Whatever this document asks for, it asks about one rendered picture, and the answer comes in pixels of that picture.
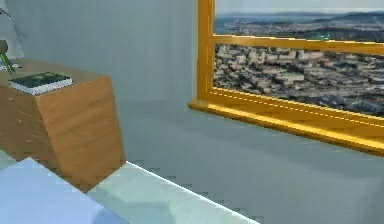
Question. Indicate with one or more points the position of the yellow framed window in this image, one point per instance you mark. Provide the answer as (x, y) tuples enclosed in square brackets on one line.
[(293, 80)]

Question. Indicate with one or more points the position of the brown wooden chest of drawers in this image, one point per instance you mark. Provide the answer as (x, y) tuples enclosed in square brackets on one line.
[(76, 133)]

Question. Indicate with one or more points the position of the dark green book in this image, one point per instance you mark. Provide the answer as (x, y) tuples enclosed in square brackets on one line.
[(40, 81)]

